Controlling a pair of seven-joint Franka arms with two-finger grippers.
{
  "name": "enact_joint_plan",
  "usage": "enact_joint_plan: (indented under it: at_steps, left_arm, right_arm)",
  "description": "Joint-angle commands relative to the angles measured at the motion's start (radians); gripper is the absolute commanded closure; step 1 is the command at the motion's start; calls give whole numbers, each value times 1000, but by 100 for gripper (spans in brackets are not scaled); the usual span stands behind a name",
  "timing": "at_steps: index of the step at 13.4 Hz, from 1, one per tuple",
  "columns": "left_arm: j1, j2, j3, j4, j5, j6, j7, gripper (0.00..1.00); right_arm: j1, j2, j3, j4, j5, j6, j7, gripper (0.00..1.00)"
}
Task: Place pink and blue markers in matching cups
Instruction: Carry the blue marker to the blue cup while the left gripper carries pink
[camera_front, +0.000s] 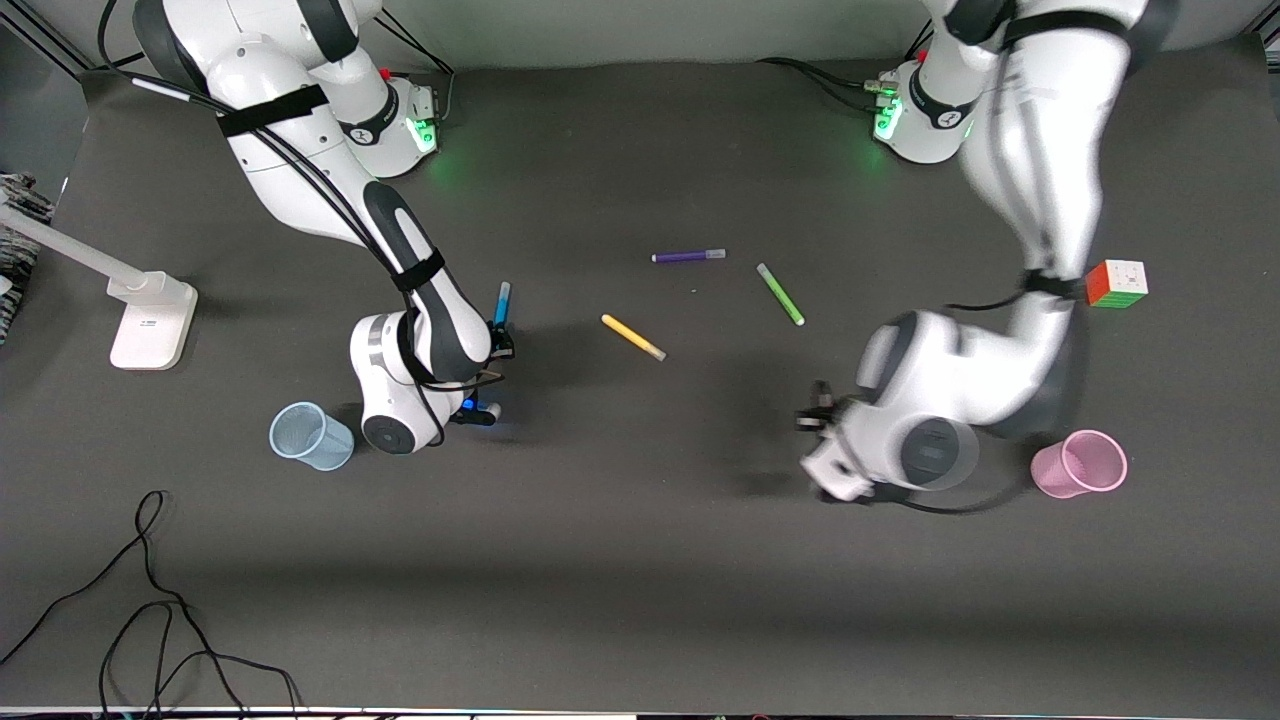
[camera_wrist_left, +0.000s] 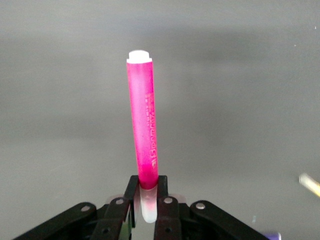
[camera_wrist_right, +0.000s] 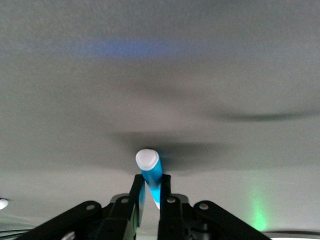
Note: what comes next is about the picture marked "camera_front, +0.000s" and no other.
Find black right arm base cables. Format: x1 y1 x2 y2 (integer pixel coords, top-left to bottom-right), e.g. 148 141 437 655
378 15 456 129

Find black left arm base cables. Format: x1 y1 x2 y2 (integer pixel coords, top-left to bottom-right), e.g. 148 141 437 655
755 25 936 111

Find black loose table cable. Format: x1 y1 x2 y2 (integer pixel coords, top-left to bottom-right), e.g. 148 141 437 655
0 490 301 720

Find green marker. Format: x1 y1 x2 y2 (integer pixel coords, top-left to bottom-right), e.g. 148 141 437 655
756 263 806 327

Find black arm base cables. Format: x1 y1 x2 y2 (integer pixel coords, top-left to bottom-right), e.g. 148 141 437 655
755 25 936 111
378 15 456 129

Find yellow marker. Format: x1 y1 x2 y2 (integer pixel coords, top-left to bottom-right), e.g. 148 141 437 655
601 314 667 362

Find multicoloured puzzle cube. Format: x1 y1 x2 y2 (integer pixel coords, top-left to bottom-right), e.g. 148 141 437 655
1085 259 1149 309

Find grey patterned fabric object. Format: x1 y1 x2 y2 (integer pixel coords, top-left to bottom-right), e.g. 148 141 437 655
0 172 53 346

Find light blue mesh cup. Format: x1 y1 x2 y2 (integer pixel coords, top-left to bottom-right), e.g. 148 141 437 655
269 402 356 472

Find pink mesh cup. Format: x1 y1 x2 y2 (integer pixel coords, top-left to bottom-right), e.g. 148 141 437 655
1030 429 1129 499

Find white desk stand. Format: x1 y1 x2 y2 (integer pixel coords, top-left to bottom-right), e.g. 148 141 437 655
0 200 199 372

